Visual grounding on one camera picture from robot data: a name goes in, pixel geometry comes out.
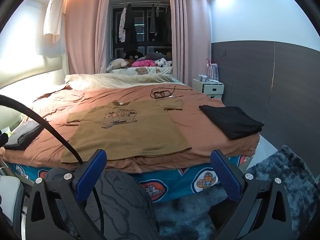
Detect black coiled cable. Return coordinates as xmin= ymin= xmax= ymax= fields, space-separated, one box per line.
xmin=150 ymin=85 xmax=184 ymax=100

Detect cream nightstand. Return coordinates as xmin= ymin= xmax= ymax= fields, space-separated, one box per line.
xmin=192 ymin=78 xmax=225 ymax=99

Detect beige plush toy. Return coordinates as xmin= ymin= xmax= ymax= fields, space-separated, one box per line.
xmin=106 ymin=58 xmax=129 ymax=72

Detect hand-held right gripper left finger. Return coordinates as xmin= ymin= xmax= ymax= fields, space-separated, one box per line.
xmin=25 ymin=149 xmax=108 ymax=240

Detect grey folded clothes stack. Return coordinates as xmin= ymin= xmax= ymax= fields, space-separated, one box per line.
xmin=4 ymin=120 xmax=44 ymax=151

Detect person's leg in dark pants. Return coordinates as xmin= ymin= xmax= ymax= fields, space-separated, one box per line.
xmin=45 ymin=169 xmax=160 ymax=240

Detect dark hanging garment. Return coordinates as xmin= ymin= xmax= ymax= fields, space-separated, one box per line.
xmin=149 ymin=4 xmax=158 ymax=42

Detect beige blanket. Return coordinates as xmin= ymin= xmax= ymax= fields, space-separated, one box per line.
xmin=64 ymin=73 xmax=187 ymax=90

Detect pink curtain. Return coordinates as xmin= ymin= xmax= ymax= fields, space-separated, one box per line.
xmin=170 ymin=0 xmax=212 ymax=87
xmin=65 ymin=0 xmax=110 ymax=75

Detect spotted plush toy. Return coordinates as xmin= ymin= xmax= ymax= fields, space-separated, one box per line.
xmin=155 ymin=58 xmax=173 ymax=67

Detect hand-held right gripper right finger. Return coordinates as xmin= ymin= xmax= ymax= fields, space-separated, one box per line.
xmin=210 ymin=149 xmax=293 ymax=240

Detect striped gift bag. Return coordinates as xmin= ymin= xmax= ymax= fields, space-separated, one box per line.
xmin=205 ymin=59 xmax=219 ymax=80

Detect orange bed blanket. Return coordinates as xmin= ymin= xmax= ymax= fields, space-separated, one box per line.
xmin=0 ymin=84 xmax=260 ymax=174

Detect grey shaggy rug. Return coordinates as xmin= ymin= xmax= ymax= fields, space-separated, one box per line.
xmin=150 ymin=145 xmax=318 ymax=240

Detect black hanging garment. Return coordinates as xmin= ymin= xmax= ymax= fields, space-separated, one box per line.
xmin=124 ymin=4 xmax=138 ymax=52

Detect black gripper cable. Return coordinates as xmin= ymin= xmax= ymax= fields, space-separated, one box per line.
xmin=0 ymin=94 xmax=104 ymax=240

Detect black plush toy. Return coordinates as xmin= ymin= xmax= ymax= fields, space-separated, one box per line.
xmin=125 ymin=51 xmax=143 ymax=67

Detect tan printed t-shirt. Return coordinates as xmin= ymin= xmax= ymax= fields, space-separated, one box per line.
xmin=61 ymin=99 xmax=192 ymax=163

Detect white patterned hanging garment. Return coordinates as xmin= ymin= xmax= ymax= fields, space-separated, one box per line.
xmin=119 ymin=6 xmax=127 ymax=42

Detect pale green pillow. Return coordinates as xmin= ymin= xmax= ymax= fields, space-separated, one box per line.
xmin=0 ymin=105 xmax=23 ymax=130

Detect blue patterned bed sheet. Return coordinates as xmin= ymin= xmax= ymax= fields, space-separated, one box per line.
xmin=6 ymin=155 xmax=254 ymax=202

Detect black folded clothes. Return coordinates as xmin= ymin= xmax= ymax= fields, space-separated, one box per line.
xmin=199 ymin=104 xmax=265 ymax=140

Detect cream padded headboard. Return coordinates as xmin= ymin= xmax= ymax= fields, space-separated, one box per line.
xmin=0 ymin=52 xmax=69 ymax=90

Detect pink cloth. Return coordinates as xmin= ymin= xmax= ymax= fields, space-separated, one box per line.
xmin=132 ymin=59 xmax=155 ymax=67

